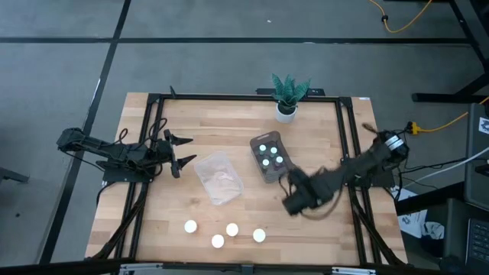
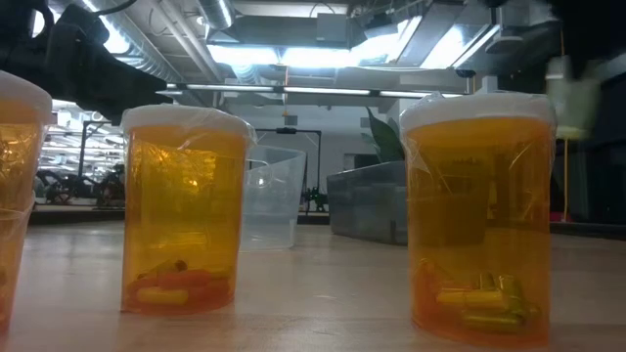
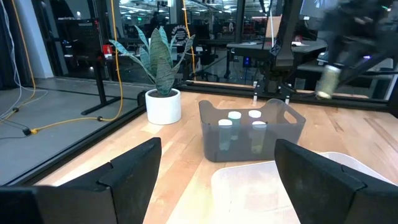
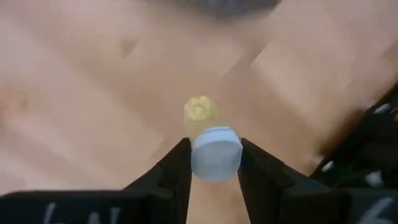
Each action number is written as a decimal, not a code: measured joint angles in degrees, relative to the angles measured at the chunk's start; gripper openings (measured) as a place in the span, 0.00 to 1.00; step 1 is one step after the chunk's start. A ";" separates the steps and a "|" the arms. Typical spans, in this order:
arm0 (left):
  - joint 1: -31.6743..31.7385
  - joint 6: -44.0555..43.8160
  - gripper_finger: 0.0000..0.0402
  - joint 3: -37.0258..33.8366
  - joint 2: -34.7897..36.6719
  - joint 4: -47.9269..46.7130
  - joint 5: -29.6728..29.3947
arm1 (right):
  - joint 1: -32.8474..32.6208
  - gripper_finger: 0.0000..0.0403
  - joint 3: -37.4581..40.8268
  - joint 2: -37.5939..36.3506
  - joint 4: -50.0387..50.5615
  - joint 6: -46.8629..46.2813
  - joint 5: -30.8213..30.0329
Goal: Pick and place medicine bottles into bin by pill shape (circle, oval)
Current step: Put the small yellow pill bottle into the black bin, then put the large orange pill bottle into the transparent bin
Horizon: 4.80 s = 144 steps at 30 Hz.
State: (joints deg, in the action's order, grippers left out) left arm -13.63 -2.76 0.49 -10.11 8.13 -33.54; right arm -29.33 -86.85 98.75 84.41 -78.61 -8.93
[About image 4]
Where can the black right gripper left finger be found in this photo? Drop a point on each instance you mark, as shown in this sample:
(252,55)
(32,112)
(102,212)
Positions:
(175,174)

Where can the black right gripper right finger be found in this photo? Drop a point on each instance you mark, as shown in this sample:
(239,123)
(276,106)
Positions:
(264,186)

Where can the pale yellow-green pill bottle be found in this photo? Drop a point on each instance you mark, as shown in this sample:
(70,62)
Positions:
(214,152)

